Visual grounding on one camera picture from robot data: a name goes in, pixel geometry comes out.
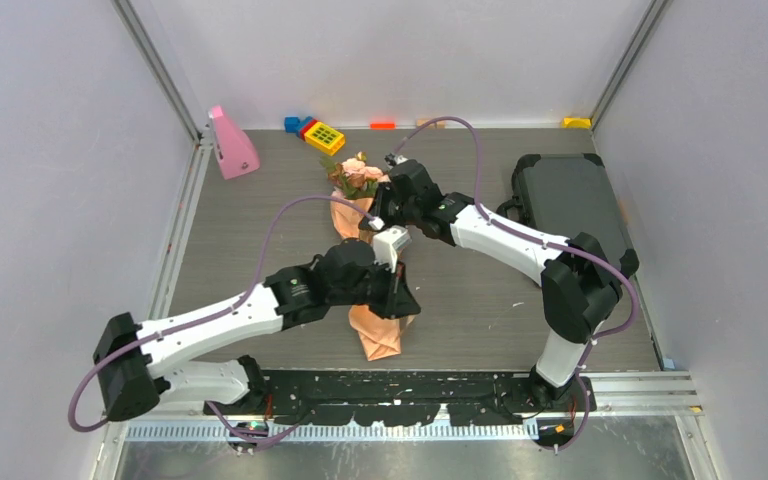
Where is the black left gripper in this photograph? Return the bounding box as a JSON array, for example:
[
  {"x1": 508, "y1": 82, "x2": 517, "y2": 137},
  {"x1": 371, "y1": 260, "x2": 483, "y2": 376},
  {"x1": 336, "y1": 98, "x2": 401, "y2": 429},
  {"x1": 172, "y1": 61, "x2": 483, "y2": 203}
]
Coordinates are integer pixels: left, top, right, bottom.
[{"x1": 329, "y1": 254, "x2": 419, "y2": 318}]

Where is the brown rose stem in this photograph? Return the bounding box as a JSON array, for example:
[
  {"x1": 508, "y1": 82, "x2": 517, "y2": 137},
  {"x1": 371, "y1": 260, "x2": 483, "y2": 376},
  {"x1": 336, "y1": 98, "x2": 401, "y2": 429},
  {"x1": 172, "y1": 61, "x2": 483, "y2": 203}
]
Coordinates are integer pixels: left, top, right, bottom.
[{"x1": 320, "y1": 157, "x2": 378, "y2": 200}]

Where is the pink rose stem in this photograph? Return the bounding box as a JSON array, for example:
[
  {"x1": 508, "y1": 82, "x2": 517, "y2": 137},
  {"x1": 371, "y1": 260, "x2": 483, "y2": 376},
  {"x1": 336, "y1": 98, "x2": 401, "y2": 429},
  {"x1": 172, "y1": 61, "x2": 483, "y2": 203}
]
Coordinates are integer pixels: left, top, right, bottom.
[{"x1": 339, "y1": 152, "x2": 389, "y2": 189}]

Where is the peach wrapping paper sheet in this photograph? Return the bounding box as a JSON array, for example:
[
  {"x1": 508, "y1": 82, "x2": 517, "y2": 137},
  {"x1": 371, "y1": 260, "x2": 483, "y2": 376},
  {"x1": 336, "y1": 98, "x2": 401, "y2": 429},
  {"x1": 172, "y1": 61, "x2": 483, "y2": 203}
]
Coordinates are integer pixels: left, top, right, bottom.
[{"x1": 330, "y1": 202, "x2": 416, "y2": 361}]

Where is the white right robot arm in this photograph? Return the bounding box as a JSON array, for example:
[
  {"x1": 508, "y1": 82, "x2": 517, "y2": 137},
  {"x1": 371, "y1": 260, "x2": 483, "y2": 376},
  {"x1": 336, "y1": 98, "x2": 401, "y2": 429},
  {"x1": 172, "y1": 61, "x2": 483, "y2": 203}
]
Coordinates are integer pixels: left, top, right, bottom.
[{"x1": 370, "y1": 154, "x2": 637, "y2": 411}]

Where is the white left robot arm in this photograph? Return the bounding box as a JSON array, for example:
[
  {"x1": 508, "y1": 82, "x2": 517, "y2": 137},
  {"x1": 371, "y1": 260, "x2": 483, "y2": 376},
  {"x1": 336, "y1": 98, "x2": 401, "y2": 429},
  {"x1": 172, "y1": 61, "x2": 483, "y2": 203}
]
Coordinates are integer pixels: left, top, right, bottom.
[{"x1": 93, "y1": 240, "x2": 421, "y2": 422}]

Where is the orange flat block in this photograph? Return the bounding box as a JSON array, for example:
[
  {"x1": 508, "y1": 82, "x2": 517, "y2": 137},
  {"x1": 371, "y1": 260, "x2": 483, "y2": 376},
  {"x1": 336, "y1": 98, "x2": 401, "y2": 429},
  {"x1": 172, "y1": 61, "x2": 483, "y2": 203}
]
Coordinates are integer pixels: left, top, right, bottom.
[{"x1": 369, "y1": 121, "x2": 396, "y2": 130}]

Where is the yellow toy brick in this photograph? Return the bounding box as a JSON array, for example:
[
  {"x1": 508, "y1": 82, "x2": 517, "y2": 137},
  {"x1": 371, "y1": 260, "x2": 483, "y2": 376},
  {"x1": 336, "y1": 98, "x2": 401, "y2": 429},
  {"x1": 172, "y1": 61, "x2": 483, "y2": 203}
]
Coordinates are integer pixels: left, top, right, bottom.
[{"x1": 303, "y1": 121, "x2": 346, "y2": 156}]

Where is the wooden block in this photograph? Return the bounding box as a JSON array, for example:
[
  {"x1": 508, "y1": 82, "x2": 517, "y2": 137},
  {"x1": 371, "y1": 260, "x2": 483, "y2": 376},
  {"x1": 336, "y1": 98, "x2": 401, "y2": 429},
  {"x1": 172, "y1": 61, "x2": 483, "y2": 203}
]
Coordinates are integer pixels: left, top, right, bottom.
[{"x1": 415, "y1": 118, "x2": 437, "y2": 129}]

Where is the red toy brick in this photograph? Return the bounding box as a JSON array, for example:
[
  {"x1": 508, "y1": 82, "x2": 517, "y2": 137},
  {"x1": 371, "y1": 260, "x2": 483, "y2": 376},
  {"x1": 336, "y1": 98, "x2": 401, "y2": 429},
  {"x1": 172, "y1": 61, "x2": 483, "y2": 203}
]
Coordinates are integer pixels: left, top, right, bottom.
[{"x1": 297, "y1": 118, "x2": 317, "y2": 139}]

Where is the blue toy brick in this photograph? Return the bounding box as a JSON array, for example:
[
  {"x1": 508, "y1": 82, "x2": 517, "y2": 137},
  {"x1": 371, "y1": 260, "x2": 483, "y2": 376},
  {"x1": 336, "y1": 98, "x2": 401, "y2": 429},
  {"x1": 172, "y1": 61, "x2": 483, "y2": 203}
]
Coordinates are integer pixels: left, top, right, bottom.
[{"x1": 284, "y1": 116, "x2": 313, "y2": 136}]

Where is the pink plastic wedge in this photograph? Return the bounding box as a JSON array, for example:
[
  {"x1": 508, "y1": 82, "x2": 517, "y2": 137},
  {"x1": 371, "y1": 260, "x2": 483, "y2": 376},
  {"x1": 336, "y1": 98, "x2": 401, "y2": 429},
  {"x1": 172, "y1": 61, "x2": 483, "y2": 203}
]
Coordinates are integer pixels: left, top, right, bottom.
[{"x1": 208, "y1": 105, "x2": 261, "y2": 180}]

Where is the dark grey hard case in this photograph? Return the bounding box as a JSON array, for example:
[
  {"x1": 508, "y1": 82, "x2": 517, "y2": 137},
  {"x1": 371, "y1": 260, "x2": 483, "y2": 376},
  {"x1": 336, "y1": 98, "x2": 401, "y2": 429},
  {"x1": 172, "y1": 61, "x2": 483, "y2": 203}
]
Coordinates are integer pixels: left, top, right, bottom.
[{"x1": 496, "y1": 153, "x2": 640, "y2": 277}]

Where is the yellow corner block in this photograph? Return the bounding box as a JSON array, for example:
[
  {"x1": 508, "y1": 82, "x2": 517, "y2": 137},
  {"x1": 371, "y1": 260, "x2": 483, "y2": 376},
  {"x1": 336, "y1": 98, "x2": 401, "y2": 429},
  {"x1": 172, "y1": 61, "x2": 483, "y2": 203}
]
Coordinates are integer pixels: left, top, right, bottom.
[{"x1": 561, "y1": 117, "x2": 592, "y2": 129}]

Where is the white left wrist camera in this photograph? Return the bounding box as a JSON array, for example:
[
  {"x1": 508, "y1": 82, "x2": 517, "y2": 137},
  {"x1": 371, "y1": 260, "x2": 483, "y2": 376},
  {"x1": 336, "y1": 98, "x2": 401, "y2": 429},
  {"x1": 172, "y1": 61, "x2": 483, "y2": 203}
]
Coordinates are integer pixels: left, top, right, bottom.
[{"x1": 371, "y1": 225, "x2": 411, "y2": 273}]

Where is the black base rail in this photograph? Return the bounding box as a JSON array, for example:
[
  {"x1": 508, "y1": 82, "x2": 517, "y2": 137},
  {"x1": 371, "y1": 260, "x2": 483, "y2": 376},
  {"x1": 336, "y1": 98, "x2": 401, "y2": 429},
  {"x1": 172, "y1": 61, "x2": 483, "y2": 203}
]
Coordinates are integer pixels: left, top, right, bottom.
[{"x1": 217, "y1": 356, "x2": 597, "y2": 427}]

